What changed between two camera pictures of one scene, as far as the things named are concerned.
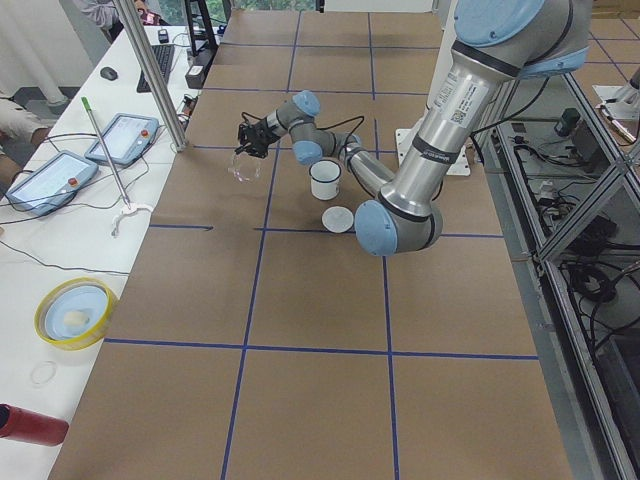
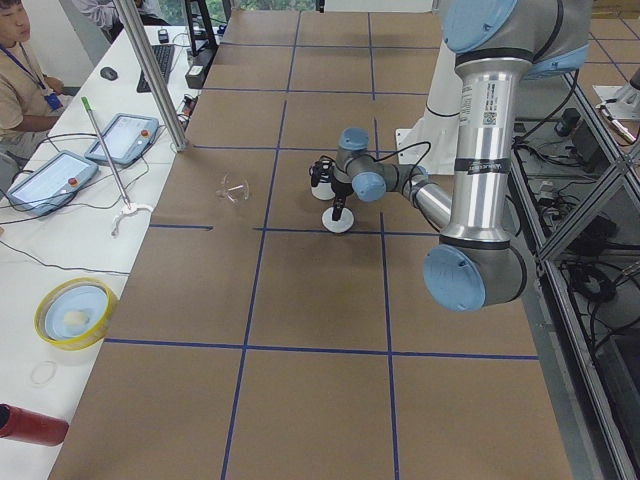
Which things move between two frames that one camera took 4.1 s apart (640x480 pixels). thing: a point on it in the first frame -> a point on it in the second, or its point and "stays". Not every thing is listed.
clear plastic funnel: [245, 168] -> [234, 189]
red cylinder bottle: [32, 427] stays
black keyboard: [163, 54] stays
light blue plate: [73, 311] stays
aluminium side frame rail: [566, 191] stays
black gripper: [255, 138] -> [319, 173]
